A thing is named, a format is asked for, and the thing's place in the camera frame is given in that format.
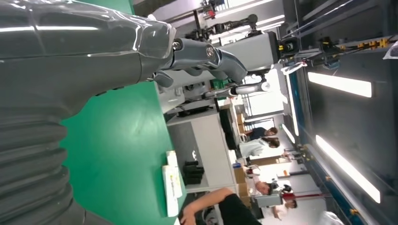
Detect white tube with yellow print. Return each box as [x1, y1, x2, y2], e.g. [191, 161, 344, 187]
[165, 150, 184, 199]
[161, 165, 180, 218]

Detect black bags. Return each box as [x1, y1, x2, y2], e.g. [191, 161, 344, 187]
[183, 160, 205, 186]

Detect person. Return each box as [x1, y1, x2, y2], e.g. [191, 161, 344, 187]
[245, 126, 279, 141]
[179, 187, 262, 225]
[273, 200, 298, 222]
[253, 181, 293, 197]
[238, 137, 281, 159]

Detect white cabinet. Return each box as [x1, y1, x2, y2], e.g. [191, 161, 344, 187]
[166, 108, 237, 194]

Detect narrow ceiling light strip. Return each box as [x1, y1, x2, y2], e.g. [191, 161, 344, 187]
[281, 124, 296, 144]
[285, 74, 300, 137]

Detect ceiling light panel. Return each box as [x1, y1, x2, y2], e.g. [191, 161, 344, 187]
[307, 71, 373, 98]
[315, 135, 382, 204]

